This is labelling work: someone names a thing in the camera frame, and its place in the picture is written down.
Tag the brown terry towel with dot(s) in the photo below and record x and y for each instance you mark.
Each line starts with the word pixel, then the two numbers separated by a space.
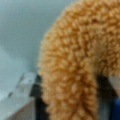
pixel 82 44

